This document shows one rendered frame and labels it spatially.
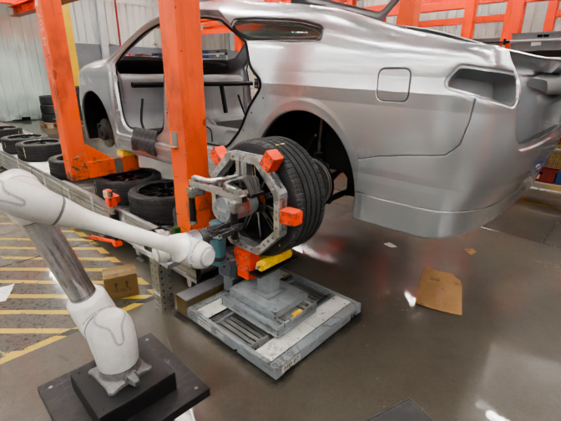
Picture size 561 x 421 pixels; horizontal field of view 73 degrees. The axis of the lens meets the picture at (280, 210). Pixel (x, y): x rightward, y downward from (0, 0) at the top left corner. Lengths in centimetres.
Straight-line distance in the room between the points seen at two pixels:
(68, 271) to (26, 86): 1327
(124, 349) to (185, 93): 136
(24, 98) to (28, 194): 1344
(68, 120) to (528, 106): 388
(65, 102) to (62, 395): 277
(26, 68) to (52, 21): 1077
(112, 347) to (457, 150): 163
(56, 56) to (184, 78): 194
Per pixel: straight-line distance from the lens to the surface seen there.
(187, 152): 231
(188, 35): 231
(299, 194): 189
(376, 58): 203
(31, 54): 1486
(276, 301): 234
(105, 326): 158
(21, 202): 137
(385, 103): 199
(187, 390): 175
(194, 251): 144
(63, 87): 403
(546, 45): 542
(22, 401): 242
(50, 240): 159
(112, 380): 170
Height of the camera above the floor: 152
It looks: 20 degrees down
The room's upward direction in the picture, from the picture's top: 1 degrees clockwise
